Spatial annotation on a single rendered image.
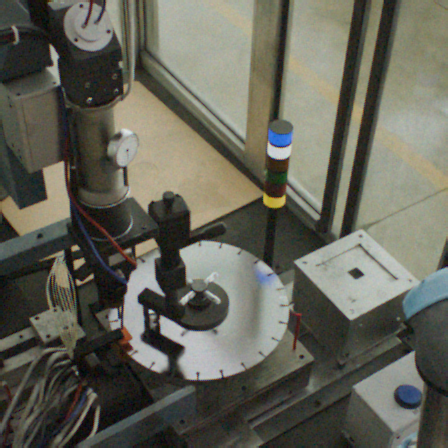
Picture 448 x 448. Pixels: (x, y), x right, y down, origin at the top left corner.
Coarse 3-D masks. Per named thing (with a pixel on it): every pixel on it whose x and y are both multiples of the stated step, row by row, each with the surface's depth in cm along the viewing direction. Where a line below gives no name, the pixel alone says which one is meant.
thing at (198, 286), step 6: (210, 276) 144; (216, 276) 145; (192, 282) 143; (198, 282) 143; (204, 282) 143; (210, 282) 144; (192, 288) 142; (198, 288) 142; (204, 288) 142; (192, 294) 141; (198, 294) 142; (204, 294) 142; (210, 294) 141; (180, 300) 140; (186, 300) 140; (198, 300) 143; (216, 300) 140
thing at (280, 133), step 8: (280, 120) 152; (272, 128) 150; (280, 128) 150; (288, 128) 150; (272, 136) 150; (280, 136) 149; (288, 136) 150; (272, 144) 151; (280, 144) 150; (288, 144) 151
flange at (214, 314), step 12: (216, 288) 148; (192, 300) 143; (204, 300) 143; (228, 300) 146; (192, 312) 143; (204, 312) 143; (216, 312) 143; (192, 324) 142; (204, 324) 142; (216, 324) 143
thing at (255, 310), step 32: (160, 256) 154; (192, 256) 155; (224, 256) 155; (128, 288) 148; (160, 288) 148; (224, 288) 149; (256, 288) 149; (128, 320) 143; (160, 320) 143; (224, 320) 144; (256, 320) 144; (128, 352) 138; (160, 352) 138; (192, 352) 138; (224, 352) 139; (256, 352) 139
